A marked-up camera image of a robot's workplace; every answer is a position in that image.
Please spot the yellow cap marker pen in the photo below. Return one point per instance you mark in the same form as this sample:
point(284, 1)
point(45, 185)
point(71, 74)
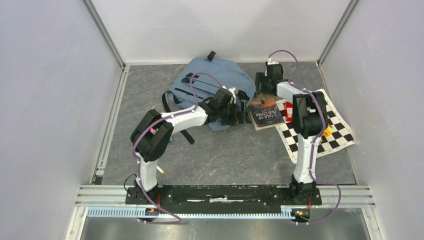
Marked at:
point(160, 170)

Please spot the orange green toy blocks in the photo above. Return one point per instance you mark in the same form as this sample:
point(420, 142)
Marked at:
point(328, 131)

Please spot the slotted cable duct rail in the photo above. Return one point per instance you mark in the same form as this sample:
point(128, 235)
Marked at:
point(145, 213)

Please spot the red toy block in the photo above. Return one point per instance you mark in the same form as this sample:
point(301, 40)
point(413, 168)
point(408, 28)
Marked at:
point(288, 106)

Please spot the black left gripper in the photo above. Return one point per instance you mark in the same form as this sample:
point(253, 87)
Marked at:
point(238, 117)

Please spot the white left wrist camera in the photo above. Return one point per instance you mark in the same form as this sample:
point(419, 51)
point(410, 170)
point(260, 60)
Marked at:
point(233, 91)

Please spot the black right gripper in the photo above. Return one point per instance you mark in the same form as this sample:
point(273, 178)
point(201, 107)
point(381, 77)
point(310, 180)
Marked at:
point(260, 78)

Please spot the dark orange paperback book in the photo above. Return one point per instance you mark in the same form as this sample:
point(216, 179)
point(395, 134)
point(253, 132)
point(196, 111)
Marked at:
point(264, 112)

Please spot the blue fabric backpack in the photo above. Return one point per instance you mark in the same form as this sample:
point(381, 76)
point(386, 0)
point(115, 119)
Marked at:
point(219, 72)

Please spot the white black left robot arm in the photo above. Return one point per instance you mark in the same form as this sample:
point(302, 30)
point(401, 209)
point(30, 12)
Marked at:
point(147, 147)

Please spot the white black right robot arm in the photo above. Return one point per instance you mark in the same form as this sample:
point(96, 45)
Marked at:
point(309, 120)

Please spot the black white checkered mat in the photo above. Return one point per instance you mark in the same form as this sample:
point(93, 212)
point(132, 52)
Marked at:
point(336, 137)

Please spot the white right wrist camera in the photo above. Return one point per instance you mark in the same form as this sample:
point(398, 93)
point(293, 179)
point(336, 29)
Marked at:
point(269, 61)

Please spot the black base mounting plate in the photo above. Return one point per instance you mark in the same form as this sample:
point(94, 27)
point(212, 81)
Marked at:
point(223, 199)

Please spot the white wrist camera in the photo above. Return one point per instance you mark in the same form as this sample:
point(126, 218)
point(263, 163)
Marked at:
point(269, 61)
point(233, 91)

